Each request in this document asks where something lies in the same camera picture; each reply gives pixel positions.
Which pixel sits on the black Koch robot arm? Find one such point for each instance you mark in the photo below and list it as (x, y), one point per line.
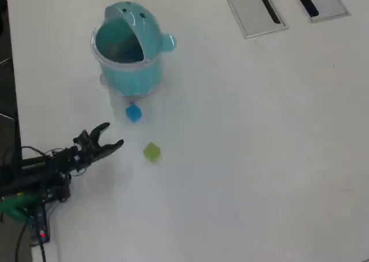
(34, 175)

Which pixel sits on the blue cube block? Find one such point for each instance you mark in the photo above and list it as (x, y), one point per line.
(133, 113)

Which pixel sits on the green cube block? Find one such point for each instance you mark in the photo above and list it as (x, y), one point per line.
(152, 152)

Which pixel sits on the green table clamp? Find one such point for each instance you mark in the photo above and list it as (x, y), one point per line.
(14, 205)

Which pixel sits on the blue controller circuit board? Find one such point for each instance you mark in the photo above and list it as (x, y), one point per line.
(40, 221)

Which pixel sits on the teal whale-shaped bin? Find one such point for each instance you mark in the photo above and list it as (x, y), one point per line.
(129, 74)

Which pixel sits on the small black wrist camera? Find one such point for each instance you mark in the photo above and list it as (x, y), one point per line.
(81, 138)

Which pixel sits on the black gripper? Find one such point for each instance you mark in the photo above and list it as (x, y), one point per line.
(80, 156)

